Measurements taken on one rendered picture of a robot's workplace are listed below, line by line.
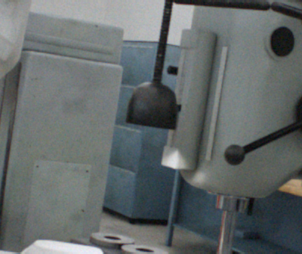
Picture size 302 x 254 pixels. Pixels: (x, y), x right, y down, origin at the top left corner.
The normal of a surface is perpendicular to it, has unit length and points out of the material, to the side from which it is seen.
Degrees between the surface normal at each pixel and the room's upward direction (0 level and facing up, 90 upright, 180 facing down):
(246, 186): 127
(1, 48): 95
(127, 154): 90
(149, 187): 90
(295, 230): 90
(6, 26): 57
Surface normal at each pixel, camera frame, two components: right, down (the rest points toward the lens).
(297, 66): 0.55, 0.13
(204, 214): -0.82, -0.10
